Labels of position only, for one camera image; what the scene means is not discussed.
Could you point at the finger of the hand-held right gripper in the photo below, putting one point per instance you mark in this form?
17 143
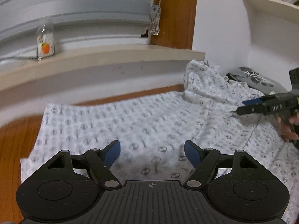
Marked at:
253 101
251 110

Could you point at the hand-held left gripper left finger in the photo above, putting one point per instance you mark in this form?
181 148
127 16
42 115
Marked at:
112 154

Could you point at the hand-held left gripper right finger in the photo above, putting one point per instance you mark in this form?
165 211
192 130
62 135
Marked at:
192 154

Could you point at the white patterned shirt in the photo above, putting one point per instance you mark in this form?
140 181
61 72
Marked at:
140 121

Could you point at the person's right hand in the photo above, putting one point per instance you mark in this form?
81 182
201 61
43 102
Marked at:
283 128

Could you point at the grey printed cloth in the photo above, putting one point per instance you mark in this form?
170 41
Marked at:
257 81

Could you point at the beige window sill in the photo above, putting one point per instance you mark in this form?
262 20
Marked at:
105 58

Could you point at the small bottle orange label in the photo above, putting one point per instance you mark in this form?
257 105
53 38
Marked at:
45 47

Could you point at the white window blind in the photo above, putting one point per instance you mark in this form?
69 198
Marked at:
81 9

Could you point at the white wall shelf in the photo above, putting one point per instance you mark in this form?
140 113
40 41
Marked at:
268 7

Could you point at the wooden window frame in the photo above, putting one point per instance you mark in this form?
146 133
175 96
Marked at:
177 16

